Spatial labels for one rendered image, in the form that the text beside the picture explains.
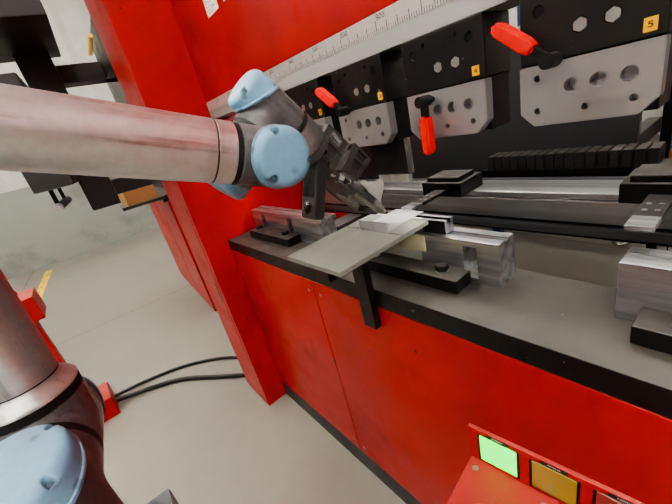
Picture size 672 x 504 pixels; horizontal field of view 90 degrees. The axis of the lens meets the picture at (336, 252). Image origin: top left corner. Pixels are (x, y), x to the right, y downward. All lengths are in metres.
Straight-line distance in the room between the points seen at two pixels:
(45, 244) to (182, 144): 7.27
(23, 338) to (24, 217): 7.04
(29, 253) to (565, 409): 7.56
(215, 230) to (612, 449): 1.33
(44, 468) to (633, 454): 0.72
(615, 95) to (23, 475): 0.78
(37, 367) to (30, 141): 0.31
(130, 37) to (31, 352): 1.12
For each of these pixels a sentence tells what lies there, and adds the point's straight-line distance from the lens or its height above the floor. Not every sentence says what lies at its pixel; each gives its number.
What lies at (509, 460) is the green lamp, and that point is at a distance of 0.55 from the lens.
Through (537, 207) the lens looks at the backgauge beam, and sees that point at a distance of 0.93.
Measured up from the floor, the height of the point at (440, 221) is 1.00.
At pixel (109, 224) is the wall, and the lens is 7.56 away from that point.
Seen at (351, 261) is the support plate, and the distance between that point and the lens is 0.63.
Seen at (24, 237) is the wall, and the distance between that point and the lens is 7.65.
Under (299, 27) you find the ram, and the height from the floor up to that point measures 1.45.
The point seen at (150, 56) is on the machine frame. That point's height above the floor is 1.57.
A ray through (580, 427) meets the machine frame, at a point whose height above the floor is 0.75.
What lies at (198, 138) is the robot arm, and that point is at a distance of 0.41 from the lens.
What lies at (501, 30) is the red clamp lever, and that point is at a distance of 0.56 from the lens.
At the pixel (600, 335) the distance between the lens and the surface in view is 0.64.
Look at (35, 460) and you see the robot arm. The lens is 0.52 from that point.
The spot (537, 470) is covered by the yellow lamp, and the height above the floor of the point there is 0.82.
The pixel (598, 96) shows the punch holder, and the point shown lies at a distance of 0.56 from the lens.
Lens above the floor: 1.26
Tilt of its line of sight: 22 degrees down
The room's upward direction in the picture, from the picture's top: 14 degrees counter-clockwise
